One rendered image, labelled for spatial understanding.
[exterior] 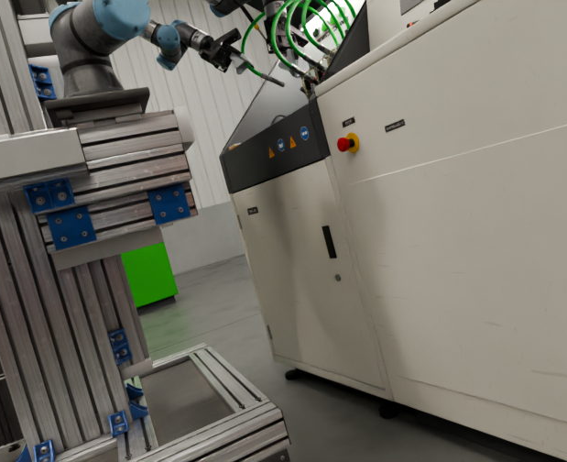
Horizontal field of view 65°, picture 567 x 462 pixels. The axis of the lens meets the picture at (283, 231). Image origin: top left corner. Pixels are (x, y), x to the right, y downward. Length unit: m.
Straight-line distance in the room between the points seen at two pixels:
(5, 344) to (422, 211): 1.06
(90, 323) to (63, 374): 0.14
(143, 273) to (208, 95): 4.67
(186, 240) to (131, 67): 3.12
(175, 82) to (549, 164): 7.89
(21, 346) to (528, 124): 1.23
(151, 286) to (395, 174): 3.84
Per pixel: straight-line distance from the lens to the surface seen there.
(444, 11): 0.98
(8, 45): 1.43
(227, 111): 8.58
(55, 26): 1.25
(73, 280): 1.29
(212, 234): 8.06
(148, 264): 4.68
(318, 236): 1.37
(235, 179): 1.75
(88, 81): 1.16
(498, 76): 0.91
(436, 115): 0.99
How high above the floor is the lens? 0.69
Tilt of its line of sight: 3 degrees down
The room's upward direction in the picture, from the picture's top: 15 degrees counter-clockwise
